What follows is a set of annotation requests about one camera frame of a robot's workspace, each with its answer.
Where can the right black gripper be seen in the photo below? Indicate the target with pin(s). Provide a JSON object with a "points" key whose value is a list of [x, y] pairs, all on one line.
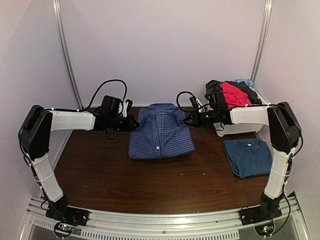
{"points": [[193, 116]]}

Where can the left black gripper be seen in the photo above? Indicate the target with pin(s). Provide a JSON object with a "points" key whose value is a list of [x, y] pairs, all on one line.
{"points": [[131, 119]]}

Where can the blue checkered shirt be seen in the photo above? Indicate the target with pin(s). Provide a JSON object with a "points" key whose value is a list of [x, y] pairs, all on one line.
{"points": [[161, 134]]}

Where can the blue polo shirt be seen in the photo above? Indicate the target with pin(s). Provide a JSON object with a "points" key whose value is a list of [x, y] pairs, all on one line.
{"points": [[248, 157]]}

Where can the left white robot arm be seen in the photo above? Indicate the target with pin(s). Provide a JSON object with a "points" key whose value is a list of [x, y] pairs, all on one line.
{"points": [[35, 132]]}

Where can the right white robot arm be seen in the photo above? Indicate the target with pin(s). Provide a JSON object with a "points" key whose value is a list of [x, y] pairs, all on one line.
{"points": [[284, 130]]}

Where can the white plastic laundry bin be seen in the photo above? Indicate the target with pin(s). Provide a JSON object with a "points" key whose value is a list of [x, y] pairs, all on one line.
{"points": [[230, 127]]}

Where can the black garment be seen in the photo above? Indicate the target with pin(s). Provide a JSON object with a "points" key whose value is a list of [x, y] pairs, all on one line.
{"points": [[213, 87]]}

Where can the red garment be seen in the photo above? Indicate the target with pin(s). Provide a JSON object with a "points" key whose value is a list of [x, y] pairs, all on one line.
{"points": [[234, 97]]}

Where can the light blue garment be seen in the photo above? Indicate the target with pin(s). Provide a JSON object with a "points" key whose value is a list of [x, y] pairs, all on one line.
{"points": [[247, 82]]}

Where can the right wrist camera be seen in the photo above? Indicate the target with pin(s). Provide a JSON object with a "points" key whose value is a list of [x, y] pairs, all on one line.
{"points": [[196, 103]]}

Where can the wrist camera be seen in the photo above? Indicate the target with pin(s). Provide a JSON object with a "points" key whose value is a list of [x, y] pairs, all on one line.
{"points": [[124, 107], [196, 103]]}

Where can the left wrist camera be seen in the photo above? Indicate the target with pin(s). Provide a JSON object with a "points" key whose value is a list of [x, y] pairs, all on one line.
{"points": [[124, 107]]}

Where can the front aluminium rail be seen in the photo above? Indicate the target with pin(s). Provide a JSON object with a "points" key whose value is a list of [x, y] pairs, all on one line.
{"points": [[218, 225]]}

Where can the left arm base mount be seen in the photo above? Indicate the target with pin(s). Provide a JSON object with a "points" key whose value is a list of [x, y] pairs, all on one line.
{"points": [[62, 212]]}

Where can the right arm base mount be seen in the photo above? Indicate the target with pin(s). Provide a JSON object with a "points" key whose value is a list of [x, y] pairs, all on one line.
{"points": [[269, 208]]}

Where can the right aluminium corner post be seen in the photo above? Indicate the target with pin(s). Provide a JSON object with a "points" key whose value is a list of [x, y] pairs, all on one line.
{"points": [[264, 30]]}

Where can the aluminium corner post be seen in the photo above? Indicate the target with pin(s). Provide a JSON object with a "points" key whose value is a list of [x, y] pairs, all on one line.
{"points": [[264, 30], [65, 52]]}

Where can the left aluminium corner post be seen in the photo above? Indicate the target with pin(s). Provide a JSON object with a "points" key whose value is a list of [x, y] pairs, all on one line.
{"points": [[65, 52]]}

